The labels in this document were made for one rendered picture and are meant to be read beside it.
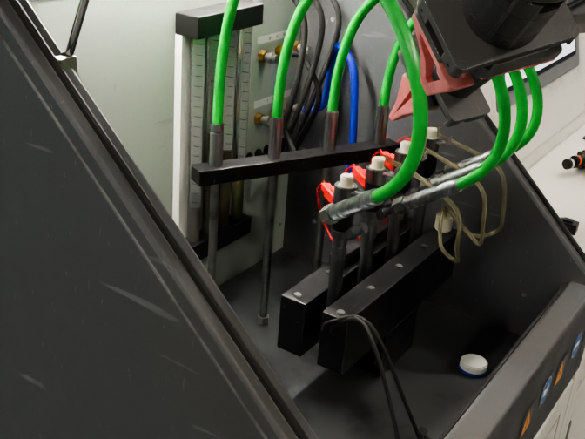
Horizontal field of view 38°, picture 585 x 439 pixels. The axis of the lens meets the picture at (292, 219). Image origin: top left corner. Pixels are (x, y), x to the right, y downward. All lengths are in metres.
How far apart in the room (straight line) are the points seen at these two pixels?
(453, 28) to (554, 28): 0.08
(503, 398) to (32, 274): 0.53
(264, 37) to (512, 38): 0.74
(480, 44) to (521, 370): 0.55
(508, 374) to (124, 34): 0.62
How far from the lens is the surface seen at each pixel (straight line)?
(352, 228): 1.03
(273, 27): 1.31
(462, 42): 0.60
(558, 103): 1.76
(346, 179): 1.01
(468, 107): 0.90
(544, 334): 1.14
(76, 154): 0.77
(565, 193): 1.52
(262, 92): 1.32
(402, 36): 0.79
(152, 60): 1.11
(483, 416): 0.97
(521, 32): 0.59
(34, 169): 0.82
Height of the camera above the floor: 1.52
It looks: 25 degrees down
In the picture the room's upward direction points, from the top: 5 degrees clockwise
